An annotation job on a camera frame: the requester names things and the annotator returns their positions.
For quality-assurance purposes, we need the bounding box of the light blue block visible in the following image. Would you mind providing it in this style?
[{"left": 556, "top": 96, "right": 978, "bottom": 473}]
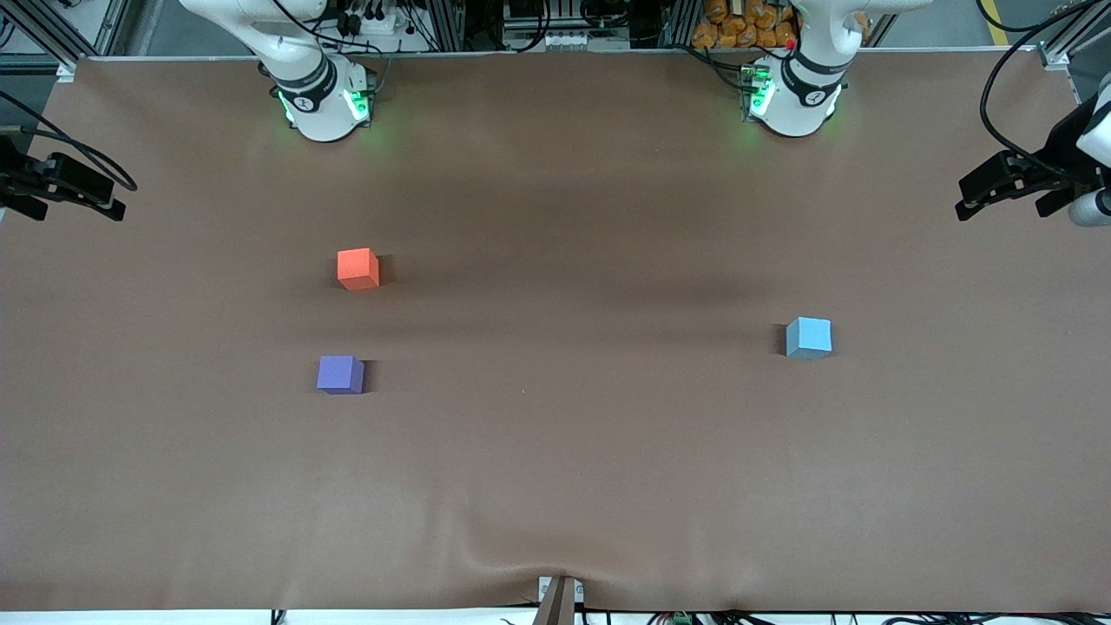
[{"left": 786, "top": 316, "right": 833, "bottom": 360}]

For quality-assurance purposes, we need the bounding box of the orange block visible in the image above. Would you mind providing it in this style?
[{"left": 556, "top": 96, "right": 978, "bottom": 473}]
[{"left": 337, "top": 247, "right": 381, "bottom": 292}]

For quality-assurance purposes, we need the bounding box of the purple block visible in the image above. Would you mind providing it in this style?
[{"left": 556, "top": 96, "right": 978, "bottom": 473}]
[{"left": 316, "top": 354, "right": 365, "bottom": 396}]

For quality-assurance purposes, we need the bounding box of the pile of orange packets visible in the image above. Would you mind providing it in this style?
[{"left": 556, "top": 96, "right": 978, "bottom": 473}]
[{"left": 692, "top": 0, "right": 800, "bottom": 50}]

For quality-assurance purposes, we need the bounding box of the white power strip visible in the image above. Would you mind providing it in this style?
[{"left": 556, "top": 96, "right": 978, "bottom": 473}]
[{"left": 334, "top": 7, "right": 411, "bottom": 37}]

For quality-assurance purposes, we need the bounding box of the brown table cloth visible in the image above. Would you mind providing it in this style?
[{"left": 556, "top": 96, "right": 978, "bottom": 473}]
[{"left": 0, "top": 48, "right": 1111, "bottom": 614}]

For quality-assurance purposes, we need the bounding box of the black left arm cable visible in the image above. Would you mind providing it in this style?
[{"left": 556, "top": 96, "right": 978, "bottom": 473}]
[{"left": 979, "top": 0, "right": 1111, "bottom": 185}]

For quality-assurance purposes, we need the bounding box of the aluminium frame profile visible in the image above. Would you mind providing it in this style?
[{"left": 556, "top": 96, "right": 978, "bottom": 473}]
[
  {"left": 1036, "top": 0, "right": 1111, "bottom": 72},
  {"left": 0, "top": 0, "right": 84, "bottom": 83}
]

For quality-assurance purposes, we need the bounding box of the brown post with bracket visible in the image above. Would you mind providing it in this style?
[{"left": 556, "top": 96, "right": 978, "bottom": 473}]
[{"left": 536, "top": 575, "right": 585, "bottom": 625}]

